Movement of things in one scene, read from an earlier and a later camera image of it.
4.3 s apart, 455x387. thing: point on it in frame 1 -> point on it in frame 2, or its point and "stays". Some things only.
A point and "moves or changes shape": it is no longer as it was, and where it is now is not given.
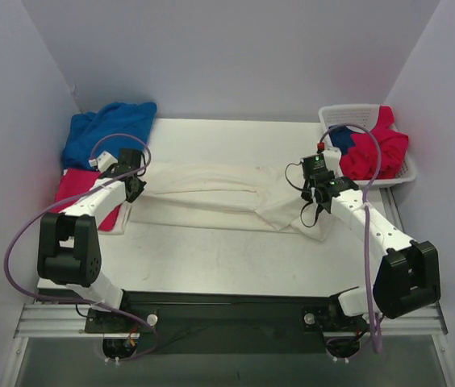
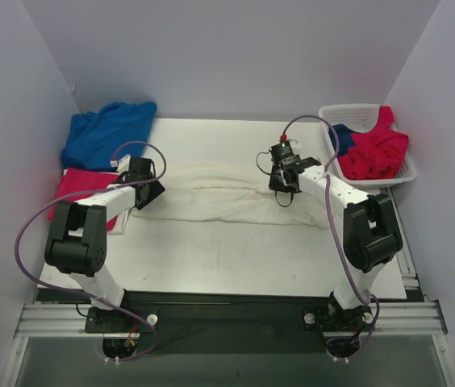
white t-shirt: x=225 y=198 moves or changes shape
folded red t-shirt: x=75 y=181 stays
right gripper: x=318 y=197 -> x=277 y=181
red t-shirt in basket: x=361 y=160 stays
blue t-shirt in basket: x=340 y=137 stays
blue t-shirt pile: x=110 y=128 stays
